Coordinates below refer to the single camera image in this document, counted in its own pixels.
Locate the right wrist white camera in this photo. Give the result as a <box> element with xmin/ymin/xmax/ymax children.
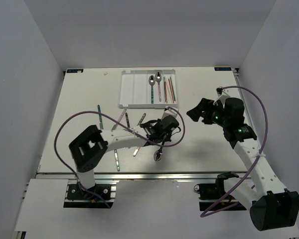
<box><xmin>216</xmin><ymin>87</ymin><xmax>230</xmax><ymax>102</ymax></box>

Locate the pink handled knife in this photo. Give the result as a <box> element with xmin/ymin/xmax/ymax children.
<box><xmin>112</xmin><ymin>108</ymin><xmax>127</xmax><ymax>130</ymax></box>

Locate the left blue corner sticker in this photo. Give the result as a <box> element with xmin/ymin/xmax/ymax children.
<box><xmin>66</xmin><ymin>69</ymin><xmax>84</xmax><ymax>74</ymax></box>

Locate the green handled spoon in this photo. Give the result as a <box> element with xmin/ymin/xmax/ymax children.
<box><xmin>149</xmin><ymin>75</ymin><xmax>155</xmax><ymax>104</ymax></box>

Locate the dark handled fork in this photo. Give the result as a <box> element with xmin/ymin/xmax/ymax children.
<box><xmin>125</xmin><ymin>112</ymin><xmax>130</xmax><ymax>128</ymax></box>

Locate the pink handled fork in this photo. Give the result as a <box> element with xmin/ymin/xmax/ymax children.
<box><xmin>133</xmin><ymin>147</ymin><xmax>140</xmax><ymax>157</ymax></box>

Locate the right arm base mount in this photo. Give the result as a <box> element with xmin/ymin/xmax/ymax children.
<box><xmin>193</xmin><ymin>172</ymin><xmax>246</xmax><ymax>212</ymax></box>

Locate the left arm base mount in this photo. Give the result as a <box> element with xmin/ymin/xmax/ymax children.
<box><xmin>63</xmin><ymin>181</ymin><xmax>116</xmax><ymax>209</ymax></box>

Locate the pink handled spoon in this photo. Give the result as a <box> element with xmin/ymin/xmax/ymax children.
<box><xmin>155</xmin><ymin>72</ymin><xmax>161</xmax><ymax>102</ymax></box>

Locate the green handled fork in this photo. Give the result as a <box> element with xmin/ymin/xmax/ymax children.
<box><xmin>114</xmin><ymin>149</ymin><xmax>120</xmax><ymax>171</ymax></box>

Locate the wrist white camera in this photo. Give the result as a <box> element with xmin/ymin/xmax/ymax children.
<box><xmin>161</xmin><ymin>106</ymin><xmax>178</xmax><ymax>119</ymax></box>
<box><xmin>216</xmin><ymin>87</ymin><xmax>230</xmax><ymax>102</ymax></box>

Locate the dark handled knife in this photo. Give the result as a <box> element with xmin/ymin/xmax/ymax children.
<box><xmin>137</xmin><ymin>113</ymin><xmax>147</xmax><ymax>126</ymax></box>

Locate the right blue corner sticker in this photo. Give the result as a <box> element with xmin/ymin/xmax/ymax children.
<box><xmin>214</xmin><ymin>67</ymin><xmax>232</xmax><ymax>71</ymax></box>

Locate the blue corner sticker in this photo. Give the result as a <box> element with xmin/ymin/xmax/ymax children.
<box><xmin>214</xmin><ymin>67</ymin><xmax>232</xmax><ymax>71</ymax></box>
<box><xmin>66</xmin><ymin>69</ymin><xmax>84</xmax><ymax>74</ymax></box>

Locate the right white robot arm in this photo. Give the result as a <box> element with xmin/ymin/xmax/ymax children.
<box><xmin>186</xmin><ymin>98</ymin><xmax>299</xmax><ymax>231</ymax></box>

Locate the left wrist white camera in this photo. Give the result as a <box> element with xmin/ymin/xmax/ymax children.
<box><xmin>161</xmin><ymin>106</ymin><xmax>178</xmax><ymax>119</ymax></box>

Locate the dark handled spoon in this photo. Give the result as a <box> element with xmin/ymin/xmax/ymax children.
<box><xmin>153</xmin><ymin>139</ymin><xmax>166</xmax><ymax>161</ymax></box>

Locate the green handled knife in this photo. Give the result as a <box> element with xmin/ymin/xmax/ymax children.
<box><xmin>97</xmin><ymin>105</ymin><xmax>104</xmax><ymax>129</ymax></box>

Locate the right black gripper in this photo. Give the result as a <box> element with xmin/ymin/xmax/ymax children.
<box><xmin>186</xmin><ymin>98</ymin><xmax>229</xmax><ymax>128</ymax></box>

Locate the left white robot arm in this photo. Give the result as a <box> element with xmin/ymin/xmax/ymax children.
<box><xmin>69</xmin><ymin>116</ymin><xmax>179</xmax><ymax>199</ymax></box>

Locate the white divided utensil tray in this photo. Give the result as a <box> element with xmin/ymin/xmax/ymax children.
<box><xmin>119</xmin><ymin>69</ymin><xmax>178</xmax><ymax>109</ymax></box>

